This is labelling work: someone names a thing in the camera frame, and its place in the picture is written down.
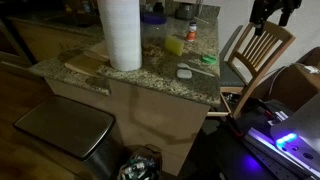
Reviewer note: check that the green round lid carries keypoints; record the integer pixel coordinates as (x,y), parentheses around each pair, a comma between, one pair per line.
(209,59)

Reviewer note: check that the open wooden drawer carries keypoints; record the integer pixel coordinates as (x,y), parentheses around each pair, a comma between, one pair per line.
(231,102)

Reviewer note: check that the wooden chair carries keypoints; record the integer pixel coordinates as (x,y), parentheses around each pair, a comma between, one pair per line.
(252,56)

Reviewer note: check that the clear jar purple lid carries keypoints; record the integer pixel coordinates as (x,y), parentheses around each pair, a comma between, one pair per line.
(154,27)

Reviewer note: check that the bag of recyclables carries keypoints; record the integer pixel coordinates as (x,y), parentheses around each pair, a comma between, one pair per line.
(144,163)

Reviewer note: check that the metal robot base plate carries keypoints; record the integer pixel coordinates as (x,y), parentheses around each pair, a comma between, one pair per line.
(280,150)

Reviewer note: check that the small orange white bottle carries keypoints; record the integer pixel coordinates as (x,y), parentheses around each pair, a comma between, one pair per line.
(191,35)

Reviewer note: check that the cardboard box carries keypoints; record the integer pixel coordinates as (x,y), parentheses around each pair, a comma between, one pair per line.
(294,86)

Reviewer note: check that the dark metal pot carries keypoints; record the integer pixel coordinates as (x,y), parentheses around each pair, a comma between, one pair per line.
(185,11)

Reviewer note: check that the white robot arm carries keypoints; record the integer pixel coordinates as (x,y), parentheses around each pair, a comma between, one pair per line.
(305,121)

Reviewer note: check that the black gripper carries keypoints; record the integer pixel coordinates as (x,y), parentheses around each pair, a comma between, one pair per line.
(263,9)

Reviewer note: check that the wooden cutting board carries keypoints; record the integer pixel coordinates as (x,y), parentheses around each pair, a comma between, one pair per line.
(89,60)

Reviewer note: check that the white paper towel roll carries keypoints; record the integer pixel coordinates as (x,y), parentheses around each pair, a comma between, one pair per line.
(121,26)

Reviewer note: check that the stainless steel trash can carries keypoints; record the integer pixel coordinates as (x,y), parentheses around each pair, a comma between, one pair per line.
(84,140)

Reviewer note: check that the yellow green sponge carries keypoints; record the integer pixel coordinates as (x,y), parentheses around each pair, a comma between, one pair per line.
(174,45)

